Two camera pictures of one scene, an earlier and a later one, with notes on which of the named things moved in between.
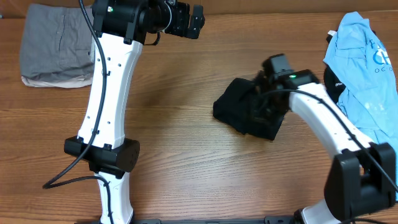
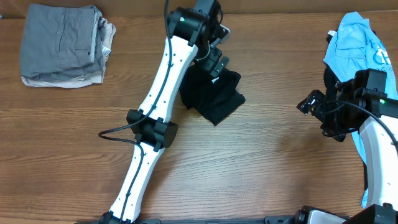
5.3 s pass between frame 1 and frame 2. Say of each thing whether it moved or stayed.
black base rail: stayed
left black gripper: moved
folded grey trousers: stayed
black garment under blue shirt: stayed
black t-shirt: moved
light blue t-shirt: stayed
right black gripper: moved
